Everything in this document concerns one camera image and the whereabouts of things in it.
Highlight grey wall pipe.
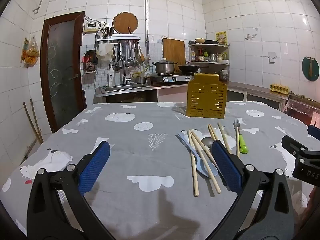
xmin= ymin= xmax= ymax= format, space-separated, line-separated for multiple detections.
xmin=143 ymin=0 xmax=151 ymax=59

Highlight round wooden cutting board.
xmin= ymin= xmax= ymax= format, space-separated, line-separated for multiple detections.
xmin=112 ymin=12 xmax=139 ymax=35

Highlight white hanging cloth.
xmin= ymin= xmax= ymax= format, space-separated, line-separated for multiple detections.
xmin=97 ymin=44 xmax=113 ymax=62

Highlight steel cooking pot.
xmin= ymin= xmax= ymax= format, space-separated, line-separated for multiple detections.
xmin=152 ymin=58 xmax=178 ymax=75

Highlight steel wall utensil rack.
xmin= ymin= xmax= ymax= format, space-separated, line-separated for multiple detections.
xmin=95 ymin=34 xmax=142 ymax=46

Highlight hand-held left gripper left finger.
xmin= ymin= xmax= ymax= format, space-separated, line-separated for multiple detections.
xmin=26 ymin=141 xmax=116 ymax=240

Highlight hanging orange plastic bag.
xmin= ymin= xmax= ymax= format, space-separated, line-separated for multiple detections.
xmin=20 ymin=37 xmax=40 ymax=68

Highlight red black hanging mitt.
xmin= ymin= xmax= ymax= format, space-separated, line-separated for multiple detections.
xmin=83 ymin=50 xmax=97 ymax=73

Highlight steel kitchen sink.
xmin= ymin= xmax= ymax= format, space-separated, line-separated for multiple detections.
xmin=101 ymin=83 xmax=153 ymax=93

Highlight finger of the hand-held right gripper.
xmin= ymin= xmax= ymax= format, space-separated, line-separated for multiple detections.
xmin=307 ymin=124 xmax=320 ymax=141
xmin=281 ymin=135 xmax=309 ymax=158

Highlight light blue plastic spoon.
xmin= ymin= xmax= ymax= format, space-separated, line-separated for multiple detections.
xmin=177 ymin=132 xmax=219 ymax=178

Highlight leaning wooden stick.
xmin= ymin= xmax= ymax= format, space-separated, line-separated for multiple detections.
xmin=30 ymin=98 xmax=44 ymax=143
xmin=23 ymin=102 xmax=43 ymax=145

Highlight black wok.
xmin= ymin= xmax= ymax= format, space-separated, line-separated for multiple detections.
xmin=178 ymin=64 xmax=209 ymax=73

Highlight metal spoon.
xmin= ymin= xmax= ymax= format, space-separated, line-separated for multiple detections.
xmin=201 ymin=136 xmax=215 ymax=153

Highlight yellow wall poster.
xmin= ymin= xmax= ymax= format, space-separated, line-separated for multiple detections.
xmin=215 ymin=31 xmax=228 ymax=46

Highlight green round wall board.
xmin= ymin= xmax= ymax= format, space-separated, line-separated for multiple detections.
xmin=302 ymin=56 xmax=320 ymax=82

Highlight row of hanging metal ladles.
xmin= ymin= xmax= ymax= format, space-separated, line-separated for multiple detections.
xmin=110 ymin=41 xmax=146 ymax=72

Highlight row of condiment bottles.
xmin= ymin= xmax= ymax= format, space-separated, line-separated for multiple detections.
xmin=190 ymin=47 xmax=228 ymax=63

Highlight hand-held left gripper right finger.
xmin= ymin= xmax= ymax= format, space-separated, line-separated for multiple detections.
xmin=207 ymin=139 xmax=296 ymax=240

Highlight brown frosted glass door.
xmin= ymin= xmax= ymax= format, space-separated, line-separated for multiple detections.
xmin=40 ymin=12 xmax=87 ymax=133

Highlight wooden chopstick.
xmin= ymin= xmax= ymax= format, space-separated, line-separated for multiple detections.
xmin=217 ymin=122 xmax=232 ymax=153
xmin=188 ymin=129 xmax=199 ymax=197
xmin=208 ymin=124 xmax=218 ymax=142
xmin=190 ymin=130 xmax=222 ymax=194

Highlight steel corner shelf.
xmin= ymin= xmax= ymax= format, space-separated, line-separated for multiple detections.
xmin=188 ymin=43 xmax=230 ymax=67

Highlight steel faucet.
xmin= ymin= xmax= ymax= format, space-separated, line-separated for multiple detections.
xmin=121 ymin=52 xmax=132 ymax=85

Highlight yellow slotted utensil holder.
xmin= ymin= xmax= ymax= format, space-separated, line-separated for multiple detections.
xmin=185 ymin=73 xmax=228 ymax=119

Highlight rectangular wooden cutting board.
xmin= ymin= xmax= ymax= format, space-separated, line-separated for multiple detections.
xmin=162 ymin=37 xmax=187 ymax=65

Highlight grey printed tablecloth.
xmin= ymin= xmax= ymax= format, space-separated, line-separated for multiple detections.
xmin=0 ymin=101 xmax=320 ymax=240

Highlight steel gas stove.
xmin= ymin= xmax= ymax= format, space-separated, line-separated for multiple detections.
xmin=149 ymin=72 xmax=195 ymax=85

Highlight green-handled metal fork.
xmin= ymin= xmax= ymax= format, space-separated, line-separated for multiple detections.
xmin=232 ymin=120 xmax=249 ymax=158

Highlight kitchen counter cabinets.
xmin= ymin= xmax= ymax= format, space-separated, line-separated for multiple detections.
xmin=226 ymin=81 xmax=288 ymax=111

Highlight white wall meter box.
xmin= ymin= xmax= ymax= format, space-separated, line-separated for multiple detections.
xmin=83 ymin=22 xmax=99 ymax=33

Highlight yellow egg carton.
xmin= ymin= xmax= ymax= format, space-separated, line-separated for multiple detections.
xmin=269 ymin=84 xmax=291 ymax=94

